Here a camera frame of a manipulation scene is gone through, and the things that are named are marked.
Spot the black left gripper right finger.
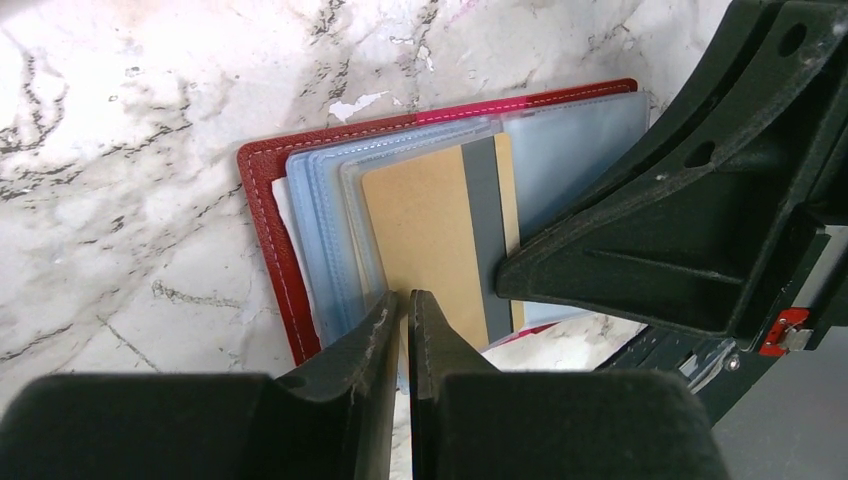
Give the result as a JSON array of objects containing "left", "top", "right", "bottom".
[{"left": 408, "top": 290, "right": 728, "bottom": 479}]

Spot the gold card in holder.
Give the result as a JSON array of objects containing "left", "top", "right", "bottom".
[{"left": 362, "top": 133, "right": 526, "bottom": 349}]

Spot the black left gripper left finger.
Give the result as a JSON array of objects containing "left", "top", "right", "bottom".
[{"left": 1, "top": 292, "right": 399, "bottom": 479}]

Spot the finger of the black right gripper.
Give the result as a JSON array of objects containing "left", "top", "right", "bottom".
[{"left": 496, "top": 1, "right": 847, "bottom": 342}]

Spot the red leather card holder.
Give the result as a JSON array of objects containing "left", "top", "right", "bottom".
[{"left": 236, "top": 78, "right": 639, "bottom": 366}]

